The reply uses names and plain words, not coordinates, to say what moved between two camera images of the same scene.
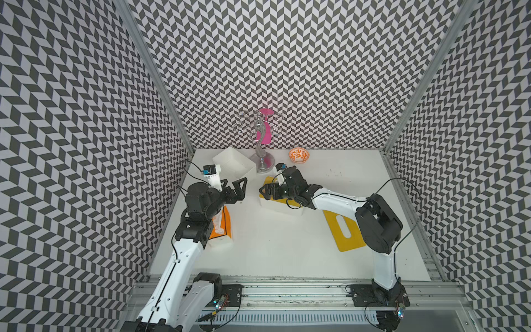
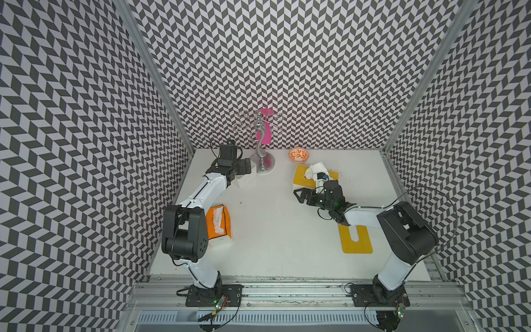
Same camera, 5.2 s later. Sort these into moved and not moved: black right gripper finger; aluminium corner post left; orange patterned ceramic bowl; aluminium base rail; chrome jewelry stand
Moved: black right gripper finger
Not moved: aluminium corner post left; orange patterned ceramic bowl; aluminium base rail; chrome jewelry stand
